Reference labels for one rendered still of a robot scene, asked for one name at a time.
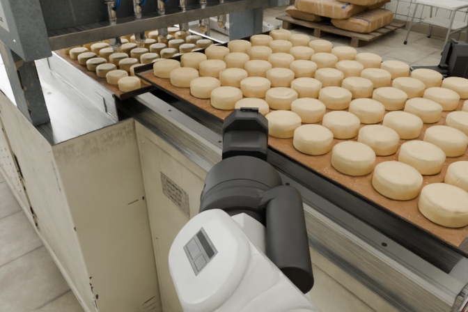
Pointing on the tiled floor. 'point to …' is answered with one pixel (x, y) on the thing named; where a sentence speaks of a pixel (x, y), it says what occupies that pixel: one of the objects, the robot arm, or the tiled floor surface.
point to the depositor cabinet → (83, 193)
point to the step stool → (441, 17)
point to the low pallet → (322, 28)
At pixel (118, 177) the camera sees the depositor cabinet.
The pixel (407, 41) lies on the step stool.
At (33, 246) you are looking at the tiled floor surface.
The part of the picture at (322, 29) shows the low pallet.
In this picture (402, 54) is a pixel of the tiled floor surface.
